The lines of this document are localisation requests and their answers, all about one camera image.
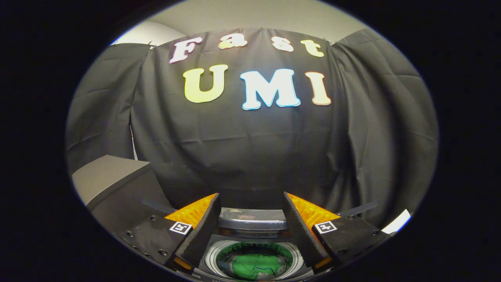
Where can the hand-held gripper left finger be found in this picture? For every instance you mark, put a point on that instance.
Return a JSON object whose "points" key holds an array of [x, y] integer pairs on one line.
{"points": [[197, 235]]}

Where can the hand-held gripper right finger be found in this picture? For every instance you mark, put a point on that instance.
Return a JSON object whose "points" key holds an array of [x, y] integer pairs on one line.
{"points": [[303, 235]]}

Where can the dark washing machine lid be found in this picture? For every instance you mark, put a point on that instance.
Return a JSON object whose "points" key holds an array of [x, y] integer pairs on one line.
{"points": [[252, 224]]}

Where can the green polo shirt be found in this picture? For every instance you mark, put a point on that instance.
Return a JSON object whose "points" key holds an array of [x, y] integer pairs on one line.
{"points": [[254, 266]]}

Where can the grey cabinet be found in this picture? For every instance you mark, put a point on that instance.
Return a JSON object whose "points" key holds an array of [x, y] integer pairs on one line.
{"points": [[105, 176]]}

